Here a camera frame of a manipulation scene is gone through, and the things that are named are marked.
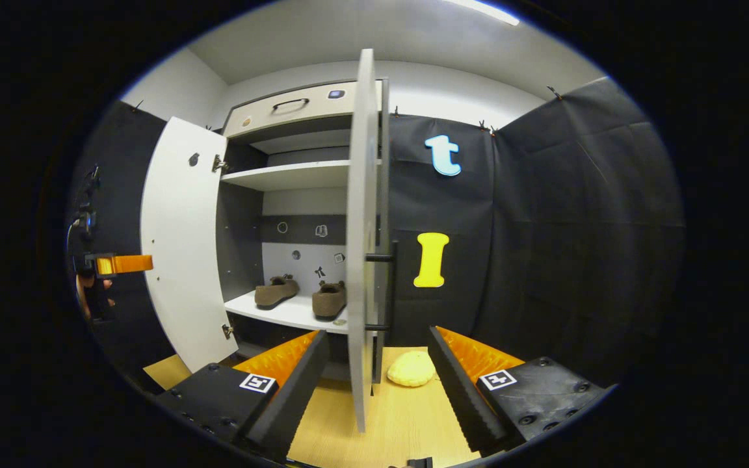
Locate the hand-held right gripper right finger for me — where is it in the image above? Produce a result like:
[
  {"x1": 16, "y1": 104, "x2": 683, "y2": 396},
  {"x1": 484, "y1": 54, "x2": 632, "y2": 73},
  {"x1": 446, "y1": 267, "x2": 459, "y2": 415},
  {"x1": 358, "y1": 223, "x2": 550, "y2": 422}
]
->
[{"x1": 428, "y1": 325, "x2": 609, "y2": 457}]

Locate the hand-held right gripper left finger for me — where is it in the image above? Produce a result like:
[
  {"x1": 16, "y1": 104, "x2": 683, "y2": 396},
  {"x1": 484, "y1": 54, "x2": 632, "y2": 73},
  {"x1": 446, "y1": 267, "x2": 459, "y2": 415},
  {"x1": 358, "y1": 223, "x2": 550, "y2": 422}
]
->
[{"x1": 153, "y1": 330, "x2": 330, "y2": 463}]

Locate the white shoe cabinet door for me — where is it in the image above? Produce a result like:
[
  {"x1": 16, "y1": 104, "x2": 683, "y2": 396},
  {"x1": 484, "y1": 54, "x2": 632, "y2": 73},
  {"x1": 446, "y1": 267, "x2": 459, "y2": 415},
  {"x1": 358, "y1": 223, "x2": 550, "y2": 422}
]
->
[
  {"x1": 140, "y1": 116, "x2": 239, "y2": 372},
  {"x1": 347, "y1": 49, "x2": 398, "y2": 433}
]

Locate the brown fuzzy shoe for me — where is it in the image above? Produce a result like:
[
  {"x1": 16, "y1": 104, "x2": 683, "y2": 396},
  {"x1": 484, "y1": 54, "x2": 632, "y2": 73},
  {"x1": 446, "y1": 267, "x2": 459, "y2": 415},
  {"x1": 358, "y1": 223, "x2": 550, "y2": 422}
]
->
[
  {"x1": 312, "y1": 281, "x2": 347, "y2": 320},
  {"x1": 255, "y1": 275, "x2": 300, "y2": 309}
]

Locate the white grey shoe cabinet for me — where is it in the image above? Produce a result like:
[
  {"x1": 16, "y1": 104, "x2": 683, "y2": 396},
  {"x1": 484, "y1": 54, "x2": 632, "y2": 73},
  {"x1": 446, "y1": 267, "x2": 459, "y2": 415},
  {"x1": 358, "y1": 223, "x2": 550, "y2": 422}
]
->
[{"x1": 215, "y1": 78, "x2": 391, "y2": 384}]

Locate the yellow toy corn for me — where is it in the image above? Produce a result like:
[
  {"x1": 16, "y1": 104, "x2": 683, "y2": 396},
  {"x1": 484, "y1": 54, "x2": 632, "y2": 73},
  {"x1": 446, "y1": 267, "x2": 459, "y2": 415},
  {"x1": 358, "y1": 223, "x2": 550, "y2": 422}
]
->
[{"x1": 386, "y1": 351, "x2": 439, "y2": 388}]

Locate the long ceiling light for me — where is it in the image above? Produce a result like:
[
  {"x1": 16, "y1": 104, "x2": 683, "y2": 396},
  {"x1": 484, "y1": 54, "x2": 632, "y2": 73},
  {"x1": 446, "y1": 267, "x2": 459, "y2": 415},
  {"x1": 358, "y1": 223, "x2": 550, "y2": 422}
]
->
[{"x1": 443, "y1": 0, "x2": 520, "y2": 27}]

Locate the beige drawer with black handle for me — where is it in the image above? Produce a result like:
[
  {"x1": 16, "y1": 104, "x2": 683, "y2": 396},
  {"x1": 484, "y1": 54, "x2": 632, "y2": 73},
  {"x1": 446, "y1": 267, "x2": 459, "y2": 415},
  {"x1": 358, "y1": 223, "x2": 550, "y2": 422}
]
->
[{"x1": 224, "y1": 80, "x2": 382, "y2": 138}]

